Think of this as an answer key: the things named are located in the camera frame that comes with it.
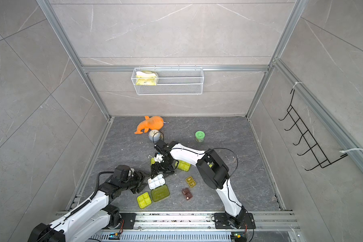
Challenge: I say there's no green lidded jar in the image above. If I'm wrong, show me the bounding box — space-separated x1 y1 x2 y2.
195 131 205 142

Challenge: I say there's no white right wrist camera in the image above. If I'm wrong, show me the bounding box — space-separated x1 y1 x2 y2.
154 154 164 163

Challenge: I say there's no white wire wall basket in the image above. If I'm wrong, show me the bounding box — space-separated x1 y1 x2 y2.
131 67 204 95

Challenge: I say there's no orange whale toy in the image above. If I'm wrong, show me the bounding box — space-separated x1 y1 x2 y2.
134 116 165 135

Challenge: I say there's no dark red small pillbox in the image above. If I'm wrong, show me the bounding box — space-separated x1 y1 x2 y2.
182 188 193 200

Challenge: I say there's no green lid six-cell pillbox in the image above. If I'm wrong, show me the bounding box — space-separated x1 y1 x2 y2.
177 160 191 172

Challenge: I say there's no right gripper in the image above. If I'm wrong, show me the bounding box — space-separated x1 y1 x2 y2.
151 158 174 179

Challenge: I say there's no black wall hook rack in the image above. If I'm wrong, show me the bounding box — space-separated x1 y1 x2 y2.
278 89 348 171

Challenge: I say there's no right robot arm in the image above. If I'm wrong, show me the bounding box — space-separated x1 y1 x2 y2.
150 131 250 229

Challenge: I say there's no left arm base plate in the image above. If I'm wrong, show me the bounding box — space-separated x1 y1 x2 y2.
120 212 137 230

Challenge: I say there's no small yellow clear pillbox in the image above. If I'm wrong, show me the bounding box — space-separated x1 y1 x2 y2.
186 176 196 188

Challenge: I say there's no metal base rail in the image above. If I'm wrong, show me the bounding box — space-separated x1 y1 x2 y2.
85 211 305 242

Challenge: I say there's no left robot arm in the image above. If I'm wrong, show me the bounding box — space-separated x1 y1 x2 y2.
28 165 147 242

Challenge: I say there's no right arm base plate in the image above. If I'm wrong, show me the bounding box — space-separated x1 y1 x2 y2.
213 212 256 230

